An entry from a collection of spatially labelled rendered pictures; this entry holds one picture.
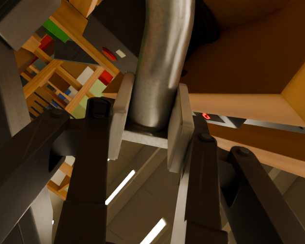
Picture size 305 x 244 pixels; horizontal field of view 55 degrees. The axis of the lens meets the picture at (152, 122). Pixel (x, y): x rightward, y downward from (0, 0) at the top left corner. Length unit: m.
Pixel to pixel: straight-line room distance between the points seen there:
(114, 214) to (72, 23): 7.27
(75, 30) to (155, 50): 1.13
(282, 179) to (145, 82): 4.43
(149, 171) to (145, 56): 7.85
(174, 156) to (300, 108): 0.12
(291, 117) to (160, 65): 0.11
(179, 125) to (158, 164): 7.87
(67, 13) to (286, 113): 1.15
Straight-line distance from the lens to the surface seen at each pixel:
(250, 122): 0.46
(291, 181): 4.70
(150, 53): 0.18
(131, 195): 8.15
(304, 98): 0.24
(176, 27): 0.18
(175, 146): 0.16
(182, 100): 0.18
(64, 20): 1.31
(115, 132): 0.15
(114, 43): 0.47
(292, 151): 0.74
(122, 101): 0.16
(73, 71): 4.01
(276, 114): 0.26
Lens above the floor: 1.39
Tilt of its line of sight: 17 degrees up
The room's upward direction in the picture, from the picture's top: 132 degrees clockwise
